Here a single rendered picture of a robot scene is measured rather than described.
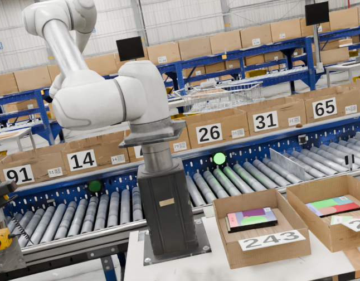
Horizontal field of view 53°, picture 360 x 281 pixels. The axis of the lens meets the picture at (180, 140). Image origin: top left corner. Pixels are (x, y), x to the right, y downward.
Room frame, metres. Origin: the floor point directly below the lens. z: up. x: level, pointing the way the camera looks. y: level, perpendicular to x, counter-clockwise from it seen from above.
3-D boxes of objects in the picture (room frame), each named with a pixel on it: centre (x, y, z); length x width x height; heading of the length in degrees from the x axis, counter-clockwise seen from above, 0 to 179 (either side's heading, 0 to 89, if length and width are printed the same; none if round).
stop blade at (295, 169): (1.99, -0.57, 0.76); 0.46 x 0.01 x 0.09; 6
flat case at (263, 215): (1.39, -0.23, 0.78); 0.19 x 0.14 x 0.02; 86
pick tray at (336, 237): (1.28, -0.56, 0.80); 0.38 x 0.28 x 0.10; 3
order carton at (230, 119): (2.41, -0.24, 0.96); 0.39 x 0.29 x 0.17; 96
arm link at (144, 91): (1.34, 0.11, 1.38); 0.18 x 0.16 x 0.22; 113
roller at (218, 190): (1.94, -0.15, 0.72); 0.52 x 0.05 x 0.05; 6
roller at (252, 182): (1.96, -0.35, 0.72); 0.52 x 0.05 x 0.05; 6
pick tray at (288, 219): (1.29, -0.23, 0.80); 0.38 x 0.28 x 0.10; 179
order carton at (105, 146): (2.33, 0.54, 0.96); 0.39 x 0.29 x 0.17; 96
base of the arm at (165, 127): (1.34, 0.08, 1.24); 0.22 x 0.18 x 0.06; 81
